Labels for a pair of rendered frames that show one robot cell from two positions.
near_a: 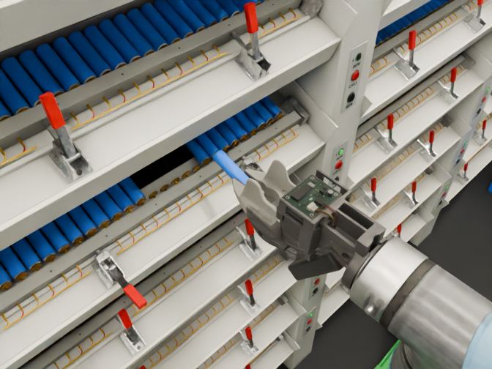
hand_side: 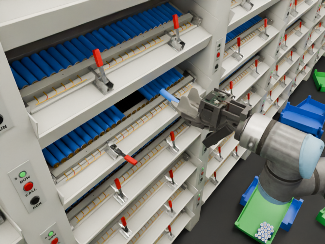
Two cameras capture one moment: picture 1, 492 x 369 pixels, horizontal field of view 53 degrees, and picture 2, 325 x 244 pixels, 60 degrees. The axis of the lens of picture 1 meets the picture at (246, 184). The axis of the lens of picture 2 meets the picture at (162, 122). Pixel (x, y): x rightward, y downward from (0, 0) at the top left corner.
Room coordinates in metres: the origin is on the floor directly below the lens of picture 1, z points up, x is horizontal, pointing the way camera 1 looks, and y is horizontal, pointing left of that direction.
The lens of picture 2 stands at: (-0.16, 0.13, 1.48)
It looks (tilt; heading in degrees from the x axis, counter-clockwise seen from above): 39 degrees down; 352
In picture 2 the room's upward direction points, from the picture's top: straight up
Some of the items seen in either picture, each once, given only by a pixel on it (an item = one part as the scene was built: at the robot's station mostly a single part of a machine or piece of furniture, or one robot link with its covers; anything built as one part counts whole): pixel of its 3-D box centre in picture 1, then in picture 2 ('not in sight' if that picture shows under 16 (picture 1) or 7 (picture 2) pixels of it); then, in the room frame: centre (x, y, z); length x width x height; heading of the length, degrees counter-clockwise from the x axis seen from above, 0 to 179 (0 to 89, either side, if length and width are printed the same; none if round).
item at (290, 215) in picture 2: not in sight; (271, 202); (0.76, -0.66, 0.04); 0.30 x 0.20 x 0.08; 44
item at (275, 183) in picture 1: (275, 177); (192, 97); (0.46, -0.04, 1.05); 0.09 x 0.03 x 0.06; 41
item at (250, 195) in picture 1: (253, 194); (184, 104); (0.43, -0.01, 1.05); 0.09 x 0.03 x 0.06; 49
